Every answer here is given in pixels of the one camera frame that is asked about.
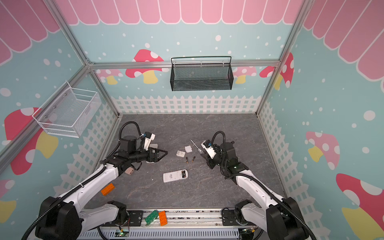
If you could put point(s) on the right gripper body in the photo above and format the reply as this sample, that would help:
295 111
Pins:
210 160

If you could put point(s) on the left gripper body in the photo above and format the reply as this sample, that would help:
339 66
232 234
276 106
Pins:
149 156

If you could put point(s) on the clear handle screwdriver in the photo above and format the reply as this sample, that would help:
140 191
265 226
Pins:
198 148

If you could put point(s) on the white battery cover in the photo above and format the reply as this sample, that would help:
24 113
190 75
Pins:
188 149
180 154

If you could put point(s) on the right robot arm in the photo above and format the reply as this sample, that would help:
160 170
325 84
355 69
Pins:
281 218

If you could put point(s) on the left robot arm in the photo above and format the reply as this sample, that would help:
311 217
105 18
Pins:
65 218

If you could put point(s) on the orange brick on left arm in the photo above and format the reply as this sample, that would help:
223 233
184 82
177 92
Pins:
108 189

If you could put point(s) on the small beige block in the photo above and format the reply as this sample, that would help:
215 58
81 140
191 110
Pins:
129 171

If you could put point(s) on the green toy brick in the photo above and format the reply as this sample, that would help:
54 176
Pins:
151 217

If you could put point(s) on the orange toy brick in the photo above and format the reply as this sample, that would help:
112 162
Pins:
163 218

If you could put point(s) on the small green circuit board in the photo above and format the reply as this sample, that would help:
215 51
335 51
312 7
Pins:
122 233

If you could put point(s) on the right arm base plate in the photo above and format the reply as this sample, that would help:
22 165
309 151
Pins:
229 218

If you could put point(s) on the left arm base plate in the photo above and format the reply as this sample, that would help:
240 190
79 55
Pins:
130 219

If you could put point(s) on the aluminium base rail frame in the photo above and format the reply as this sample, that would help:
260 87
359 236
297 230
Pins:
182 224

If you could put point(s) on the black mesh wall basket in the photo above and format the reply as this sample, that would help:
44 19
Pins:
208 73

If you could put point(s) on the white wire wall basket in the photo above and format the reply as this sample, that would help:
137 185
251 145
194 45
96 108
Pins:
68 112

